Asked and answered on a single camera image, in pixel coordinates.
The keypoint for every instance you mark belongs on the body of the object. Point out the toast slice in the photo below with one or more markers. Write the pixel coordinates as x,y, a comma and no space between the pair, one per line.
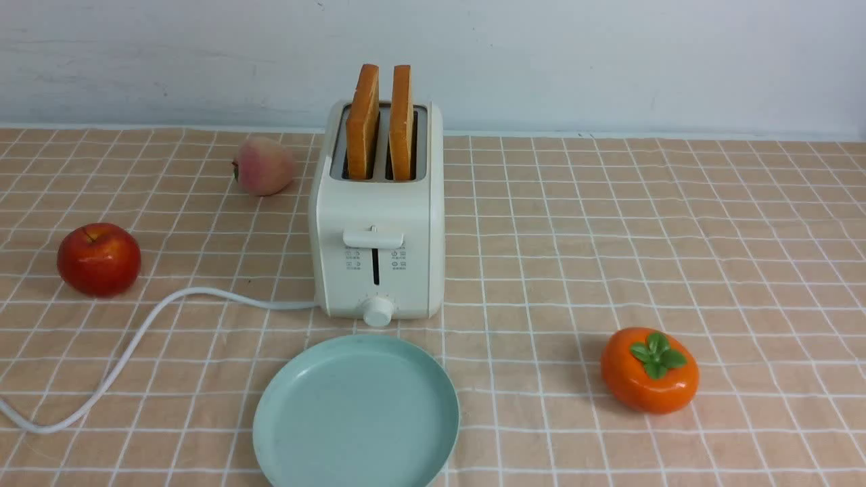
362,124
401,124

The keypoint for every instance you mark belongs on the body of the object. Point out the white two-slot toaster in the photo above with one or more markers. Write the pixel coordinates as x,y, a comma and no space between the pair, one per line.
378,245

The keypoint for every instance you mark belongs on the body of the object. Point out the light blue round plate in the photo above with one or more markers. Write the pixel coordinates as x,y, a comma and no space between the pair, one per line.
357,410

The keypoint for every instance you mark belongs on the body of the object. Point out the pink peach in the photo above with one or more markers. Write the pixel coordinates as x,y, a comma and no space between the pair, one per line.
263,167

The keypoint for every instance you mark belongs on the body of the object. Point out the orange persimmon with green leaves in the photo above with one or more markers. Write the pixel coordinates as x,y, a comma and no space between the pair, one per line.
649,371

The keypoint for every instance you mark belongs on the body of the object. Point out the beige checkered tablecloth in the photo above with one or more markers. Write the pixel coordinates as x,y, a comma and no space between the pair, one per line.
749,253

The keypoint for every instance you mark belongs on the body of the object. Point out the red apple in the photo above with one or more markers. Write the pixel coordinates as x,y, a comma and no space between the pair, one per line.
99,260

